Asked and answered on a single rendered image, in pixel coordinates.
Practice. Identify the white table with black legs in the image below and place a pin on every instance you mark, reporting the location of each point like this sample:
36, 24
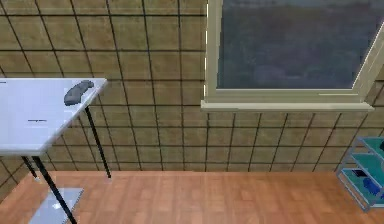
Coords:
30, 113

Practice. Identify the grey shelf with teal boards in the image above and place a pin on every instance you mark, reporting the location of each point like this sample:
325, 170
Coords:
366, 170

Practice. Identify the grey curved game controller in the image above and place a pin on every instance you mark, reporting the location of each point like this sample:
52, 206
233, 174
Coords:
77, 92

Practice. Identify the black flat object on shelf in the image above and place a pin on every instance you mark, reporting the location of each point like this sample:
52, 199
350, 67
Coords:
358, 173

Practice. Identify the cream framed window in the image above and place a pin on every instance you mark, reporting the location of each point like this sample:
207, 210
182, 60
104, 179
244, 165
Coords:
286, 50

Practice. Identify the blue object on shelf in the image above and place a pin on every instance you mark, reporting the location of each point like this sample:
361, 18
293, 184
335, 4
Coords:
370, 186

